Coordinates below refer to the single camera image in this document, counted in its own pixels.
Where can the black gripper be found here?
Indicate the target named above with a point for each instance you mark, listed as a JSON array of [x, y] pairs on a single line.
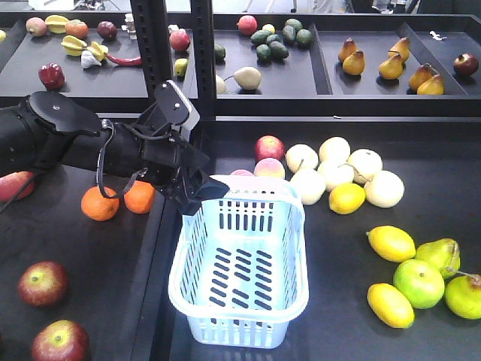
[[175, 164]]

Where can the light blue plastic basket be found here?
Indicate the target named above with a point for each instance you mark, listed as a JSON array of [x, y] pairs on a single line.
[[239, 273]]

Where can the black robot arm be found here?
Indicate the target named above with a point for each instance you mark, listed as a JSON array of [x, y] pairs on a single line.
[[47, 128]]

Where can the red apple near basket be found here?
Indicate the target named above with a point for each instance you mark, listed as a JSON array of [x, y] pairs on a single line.
[[269, 146]]

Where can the small orange right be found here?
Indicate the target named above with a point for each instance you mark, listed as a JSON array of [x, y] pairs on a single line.
[[139, 199]]

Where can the small orange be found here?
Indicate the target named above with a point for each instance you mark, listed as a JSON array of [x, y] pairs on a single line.
[[97, 207], [139, 199]]

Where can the pink peach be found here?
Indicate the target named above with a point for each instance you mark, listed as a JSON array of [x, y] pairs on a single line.
[[269, 167]]

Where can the small orange left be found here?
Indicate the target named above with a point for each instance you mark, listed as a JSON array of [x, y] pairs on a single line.
[[97, 207]]

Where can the yellow lemon middle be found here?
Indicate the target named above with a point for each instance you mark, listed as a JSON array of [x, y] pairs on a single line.
[[346, 198]]

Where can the yellow lemon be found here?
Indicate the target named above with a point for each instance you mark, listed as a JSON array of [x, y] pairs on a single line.
[[390, 306], [346, 198], [391, 243]]

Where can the red chili pepper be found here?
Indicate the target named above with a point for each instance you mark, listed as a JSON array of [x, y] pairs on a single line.
[[137, 61]]

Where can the white garlic bulb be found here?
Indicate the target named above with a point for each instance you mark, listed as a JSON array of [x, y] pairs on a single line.
[[87, 60]]

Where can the red apple front left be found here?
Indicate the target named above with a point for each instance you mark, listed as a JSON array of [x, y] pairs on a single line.
[[43, 284]]

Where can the red apple left edge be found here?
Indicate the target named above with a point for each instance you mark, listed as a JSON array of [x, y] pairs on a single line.
[[11, 183]]

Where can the red bell pepper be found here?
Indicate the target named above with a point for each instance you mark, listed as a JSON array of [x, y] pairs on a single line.
[[52, 77]]

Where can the black fruit display stand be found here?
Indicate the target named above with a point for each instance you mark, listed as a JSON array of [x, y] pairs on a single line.
[[384, 82]]

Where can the yellow lemon right upper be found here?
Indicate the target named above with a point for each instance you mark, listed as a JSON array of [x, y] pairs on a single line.
[[391, 243]]

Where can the red apple lower front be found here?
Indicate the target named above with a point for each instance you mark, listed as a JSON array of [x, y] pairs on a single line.
[[61, 340]]

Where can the yellow lemon right lower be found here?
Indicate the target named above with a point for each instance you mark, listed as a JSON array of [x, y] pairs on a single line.
[[390, 306]]

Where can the green apple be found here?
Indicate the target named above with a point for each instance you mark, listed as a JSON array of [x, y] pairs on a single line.
[[420, 282]]

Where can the green pear upper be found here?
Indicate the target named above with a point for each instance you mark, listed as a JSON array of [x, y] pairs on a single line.
[[443, 254]]

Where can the green pear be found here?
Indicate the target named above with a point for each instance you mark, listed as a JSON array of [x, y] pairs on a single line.
[[443, 254], [462, 296]]

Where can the green pear lower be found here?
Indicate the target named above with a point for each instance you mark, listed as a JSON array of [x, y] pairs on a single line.
[[462, 296]]

